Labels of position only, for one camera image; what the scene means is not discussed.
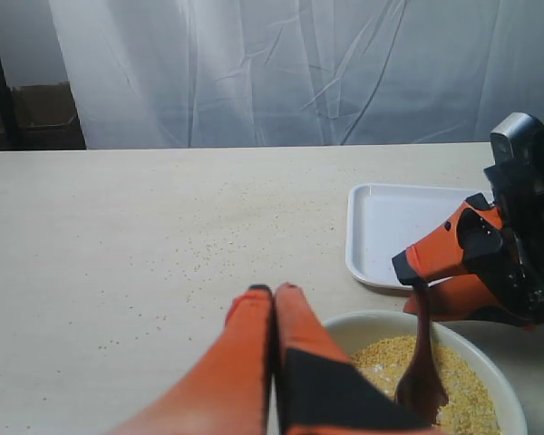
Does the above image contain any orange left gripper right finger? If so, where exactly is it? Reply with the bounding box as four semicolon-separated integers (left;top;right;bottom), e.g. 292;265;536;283
274;283;440;434

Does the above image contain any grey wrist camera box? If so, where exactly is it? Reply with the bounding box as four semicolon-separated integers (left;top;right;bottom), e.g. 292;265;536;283
490;112;544;164

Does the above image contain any dark brown wooden spoon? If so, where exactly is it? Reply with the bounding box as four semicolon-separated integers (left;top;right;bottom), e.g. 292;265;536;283
394;282;449;425

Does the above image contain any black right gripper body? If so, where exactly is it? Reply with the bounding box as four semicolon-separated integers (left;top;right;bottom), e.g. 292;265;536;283
457;158;544;324

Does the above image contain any white ceramic bowl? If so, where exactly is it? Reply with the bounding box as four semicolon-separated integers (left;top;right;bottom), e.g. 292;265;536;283
325;310;528;434

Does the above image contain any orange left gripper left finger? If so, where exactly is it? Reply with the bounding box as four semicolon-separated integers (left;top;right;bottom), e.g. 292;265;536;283
111;285;273;434

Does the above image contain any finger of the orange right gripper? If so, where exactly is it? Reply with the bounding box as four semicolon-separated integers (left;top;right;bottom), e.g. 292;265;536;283
403;271;537;329
392;193;503;285

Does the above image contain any white fabric backdrop curtain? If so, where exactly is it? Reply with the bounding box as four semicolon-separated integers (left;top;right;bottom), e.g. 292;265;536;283
50;1;544;150

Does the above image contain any brown cardboard box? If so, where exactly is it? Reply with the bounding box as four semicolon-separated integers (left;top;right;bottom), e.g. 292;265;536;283
0;82;86;151

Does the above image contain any tan granular powder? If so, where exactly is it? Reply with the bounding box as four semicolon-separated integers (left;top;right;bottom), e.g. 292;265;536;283
351;335;501;434

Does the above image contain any white rectangular plastic tray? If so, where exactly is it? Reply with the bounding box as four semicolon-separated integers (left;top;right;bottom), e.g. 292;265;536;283
345;183;476;293

